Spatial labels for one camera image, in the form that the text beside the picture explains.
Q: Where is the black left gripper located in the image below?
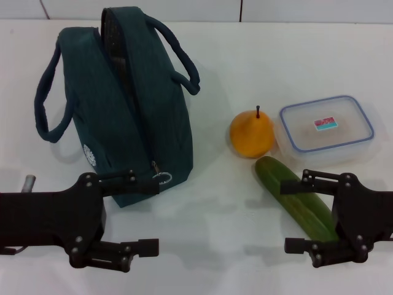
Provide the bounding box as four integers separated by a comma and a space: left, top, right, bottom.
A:
0, 172, 160, 274

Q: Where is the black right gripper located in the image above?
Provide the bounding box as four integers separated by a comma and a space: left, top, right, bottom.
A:
279, 168, 393, 269

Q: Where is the green cucumber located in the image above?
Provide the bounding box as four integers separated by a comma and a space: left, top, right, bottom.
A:
254, 155, 340, 243

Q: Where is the dark teal insulated lunch bag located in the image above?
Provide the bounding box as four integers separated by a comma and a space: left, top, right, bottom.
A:
34, 6, 202, 209

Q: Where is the clear blue-rimmed plastic food box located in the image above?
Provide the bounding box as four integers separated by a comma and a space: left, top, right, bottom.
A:
274, 94, 377, 168

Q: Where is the orange yellow pear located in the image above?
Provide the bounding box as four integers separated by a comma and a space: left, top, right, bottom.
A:
229, 105, 276, 159

